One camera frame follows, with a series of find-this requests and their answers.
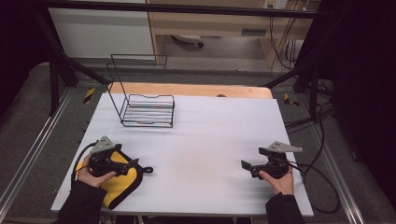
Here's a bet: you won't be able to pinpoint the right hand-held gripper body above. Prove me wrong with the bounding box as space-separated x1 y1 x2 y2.
258 141 304 180

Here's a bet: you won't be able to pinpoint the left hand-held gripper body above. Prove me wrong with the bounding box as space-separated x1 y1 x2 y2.
88 135 126 177

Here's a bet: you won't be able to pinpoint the yellow pot holder black trim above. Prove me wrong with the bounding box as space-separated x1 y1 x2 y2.
75 150 154 210

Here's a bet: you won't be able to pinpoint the person's right hand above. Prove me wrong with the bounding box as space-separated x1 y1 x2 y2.
259 167 295 196

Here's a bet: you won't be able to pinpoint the person's left hand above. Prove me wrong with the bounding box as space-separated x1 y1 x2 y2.
77 153 118 189

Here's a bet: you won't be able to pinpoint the yellow black hazard tape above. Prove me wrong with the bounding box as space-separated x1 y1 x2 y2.
283 92 301 107
82 87 96 105

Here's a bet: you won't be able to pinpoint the black metal stand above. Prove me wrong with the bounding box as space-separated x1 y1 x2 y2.
31 6 112 117
262 18 331 124

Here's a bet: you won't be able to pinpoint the wooden board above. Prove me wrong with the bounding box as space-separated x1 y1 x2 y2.
106 81 274 100

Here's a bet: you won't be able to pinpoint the dark curtain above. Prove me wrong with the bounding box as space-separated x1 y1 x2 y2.
298 0 396 220
0 0 61 117

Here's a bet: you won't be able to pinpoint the white cabinet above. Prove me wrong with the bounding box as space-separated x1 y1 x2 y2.
48 7 156 59

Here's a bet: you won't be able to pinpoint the white object under desk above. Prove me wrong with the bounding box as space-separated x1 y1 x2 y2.
172 34 205 49

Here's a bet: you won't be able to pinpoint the wooden desk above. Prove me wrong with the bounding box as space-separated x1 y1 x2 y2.
145 0 322 68

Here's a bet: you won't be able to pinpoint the white power strip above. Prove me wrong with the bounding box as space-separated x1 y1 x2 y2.
262 0 290 10

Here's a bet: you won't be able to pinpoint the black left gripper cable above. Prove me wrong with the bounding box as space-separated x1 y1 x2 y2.
70 141 99 185

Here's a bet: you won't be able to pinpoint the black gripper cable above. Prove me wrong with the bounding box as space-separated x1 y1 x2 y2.
70 141 99 185
288 161 341 215

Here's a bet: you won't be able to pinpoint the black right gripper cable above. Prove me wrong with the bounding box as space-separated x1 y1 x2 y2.
288 161 341 215

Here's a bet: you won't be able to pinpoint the black wire rack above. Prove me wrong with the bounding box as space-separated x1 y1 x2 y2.
106 53 176 129

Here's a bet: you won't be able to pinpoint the black cables on floor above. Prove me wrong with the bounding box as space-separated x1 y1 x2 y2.
283 78 337 175

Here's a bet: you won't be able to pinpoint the aluminium rail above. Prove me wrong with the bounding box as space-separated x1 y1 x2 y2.
306 124 366 224
0 87 75 213

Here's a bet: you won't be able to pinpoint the bundle of hanging cables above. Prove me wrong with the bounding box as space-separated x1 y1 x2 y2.
268 8 307 71

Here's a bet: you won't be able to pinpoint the black metal frame bar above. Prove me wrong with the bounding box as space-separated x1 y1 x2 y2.
40 0 326 20

